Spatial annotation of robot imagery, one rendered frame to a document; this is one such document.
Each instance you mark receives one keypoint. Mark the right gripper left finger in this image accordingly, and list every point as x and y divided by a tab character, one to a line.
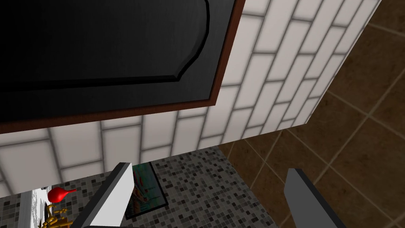
111	202

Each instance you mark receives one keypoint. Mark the black door leaf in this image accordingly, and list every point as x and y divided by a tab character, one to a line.
104	50

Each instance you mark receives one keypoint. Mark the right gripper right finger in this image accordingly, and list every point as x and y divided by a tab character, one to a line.
308	205

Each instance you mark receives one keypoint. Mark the framed picture on wall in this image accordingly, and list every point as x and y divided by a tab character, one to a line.
147	193

